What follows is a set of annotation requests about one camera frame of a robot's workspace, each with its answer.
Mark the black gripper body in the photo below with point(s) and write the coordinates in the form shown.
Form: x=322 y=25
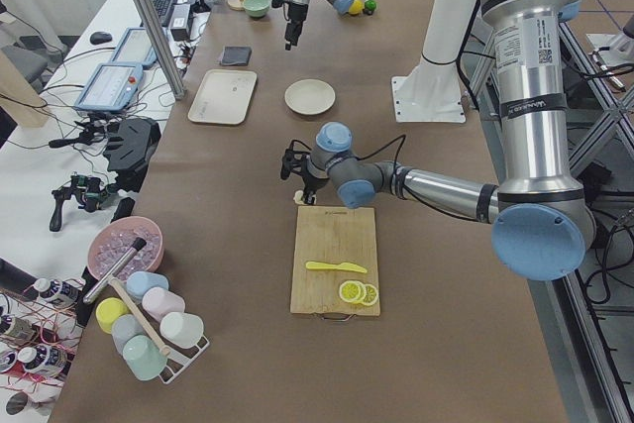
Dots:
x=296 y=15
x=314 y=180

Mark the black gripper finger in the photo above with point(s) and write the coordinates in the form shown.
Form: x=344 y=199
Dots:
x=309 y=197
x=297 y=31
x=290 y=36

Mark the cream rectangular tray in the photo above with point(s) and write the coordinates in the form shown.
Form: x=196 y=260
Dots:
x=223 y=97

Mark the mint green bowl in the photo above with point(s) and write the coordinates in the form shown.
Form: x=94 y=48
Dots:
x=256 y=8

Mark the wooden cutting board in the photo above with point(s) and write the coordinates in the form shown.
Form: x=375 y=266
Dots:
x=332 y=235

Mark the yellow lemon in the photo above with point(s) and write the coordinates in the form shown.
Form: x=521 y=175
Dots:
x=356 y=8

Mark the white round plate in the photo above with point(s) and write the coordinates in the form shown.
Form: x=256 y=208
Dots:
x=309 y=97

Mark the grey folded cloth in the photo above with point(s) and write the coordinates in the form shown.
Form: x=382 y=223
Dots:
x=235 y=56

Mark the yellow plastic knife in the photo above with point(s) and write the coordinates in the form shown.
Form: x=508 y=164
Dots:
x=343 y=266

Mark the lemon slices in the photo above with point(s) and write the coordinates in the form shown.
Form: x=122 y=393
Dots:
x=358 y=293

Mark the teach pendant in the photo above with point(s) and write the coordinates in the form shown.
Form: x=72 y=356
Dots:
x=135 y=46
x=110 y=88

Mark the white plastic cup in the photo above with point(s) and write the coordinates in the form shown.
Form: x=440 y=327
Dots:
x=183 y=329

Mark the pink plastic cup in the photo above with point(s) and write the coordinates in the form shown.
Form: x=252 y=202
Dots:
x=158 y=302

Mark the blue plastic cup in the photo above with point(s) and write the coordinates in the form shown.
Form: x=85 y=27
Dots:
x=140 y=282

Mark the computer mouse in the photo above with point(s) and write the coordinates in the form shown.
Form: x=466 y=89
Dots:
x=100 y=38

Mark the pink bowl with ice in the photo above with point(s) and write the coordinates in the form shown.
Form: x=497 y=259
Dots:
x=115 y=239

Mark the metal muddler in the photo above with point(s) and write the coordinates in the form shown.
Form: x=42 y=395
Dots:
x=90 y=296

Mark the grey plastic cup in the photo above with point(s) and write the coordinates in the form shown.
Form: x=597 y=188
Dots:
x=124 y=329

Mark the yellow plastic cup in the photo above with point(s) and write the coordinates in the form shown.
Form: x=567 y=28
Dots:
x=108 y=311

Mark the green plastic cup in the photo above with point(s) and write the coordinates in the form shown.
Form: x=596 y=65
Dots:
x=143 y=358

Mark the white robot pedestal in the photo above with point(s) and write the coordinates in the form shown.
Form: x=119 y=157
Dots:
x=431 y=92

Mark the aluminium frame post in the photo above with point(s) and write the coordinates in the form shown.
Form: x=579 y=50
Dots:
x=150 y=18

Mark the white wire cup rack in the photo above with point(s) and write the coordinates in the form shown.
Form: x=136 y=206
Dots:
x=179 y=360

